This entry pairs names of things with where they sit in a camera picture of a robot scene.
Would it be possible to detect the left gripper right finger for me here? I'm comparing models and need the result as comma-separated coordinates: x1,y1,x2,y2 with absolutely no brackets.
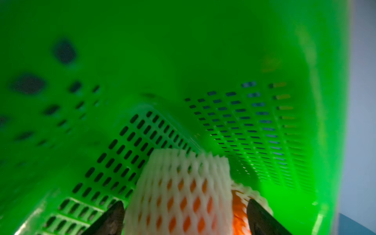
247,199,292,235

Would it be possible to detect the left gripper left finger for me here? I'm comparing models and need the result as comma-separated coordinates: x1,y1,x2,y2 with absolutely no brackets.
82,201,125,235

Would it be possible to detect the netted orange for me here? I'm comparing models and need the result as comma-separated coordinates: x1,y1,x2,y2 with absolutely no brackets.
231,181,274,235
124,149,233,235

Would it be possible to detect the left green plastic basket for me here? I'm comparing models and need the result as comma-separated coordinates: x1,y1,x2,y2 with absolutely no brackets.
1,1,351,235

